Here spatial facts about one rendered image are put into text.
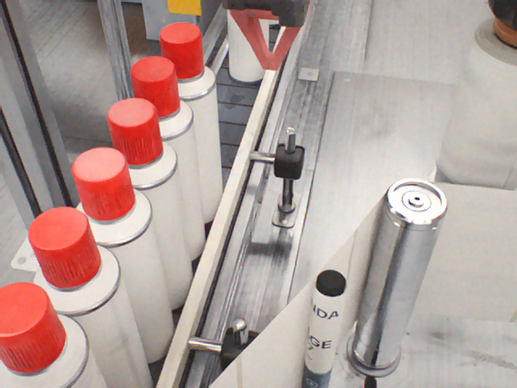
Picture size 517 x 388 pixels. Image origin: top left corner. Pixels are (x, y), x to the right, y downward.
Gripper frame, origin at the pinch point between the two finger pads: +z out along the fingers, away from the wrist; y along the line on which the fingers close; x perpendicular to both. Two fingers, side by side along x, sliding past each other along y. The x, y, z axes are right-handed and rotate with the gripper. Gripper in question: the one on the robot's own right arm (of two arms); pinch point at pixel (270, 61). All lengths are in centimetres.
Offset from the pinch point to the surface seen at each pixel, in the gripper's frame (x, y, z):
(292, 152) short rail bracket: -2.8, -1.9, 9.4
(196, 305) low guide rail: 2.2, -21.4, 9.9
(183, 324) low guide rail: 2.8, -23.3, 9.9
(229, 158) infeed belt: 4.6, 0.5, 13.7
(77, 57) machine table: 34.4, 24.0, 19.0
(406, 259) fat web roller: -12.7, -22.8, -1.8
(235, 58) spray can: 7.0, 15.1, 10.2
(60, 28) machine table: 41, 32, 19
